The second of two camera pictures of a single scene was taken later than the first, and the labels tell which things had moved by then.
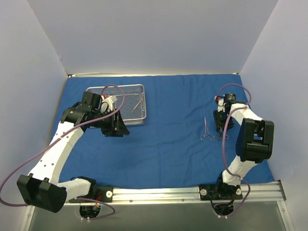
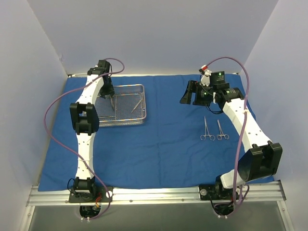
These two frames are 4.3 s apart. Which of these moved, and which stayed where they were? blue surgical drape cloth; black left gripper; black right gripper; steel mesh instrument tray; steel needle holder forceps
Moved: black right gripper; black left gripper; blue surgical drape cloth; steel needle holder forceps
Stayed: steel mesh instrument tray
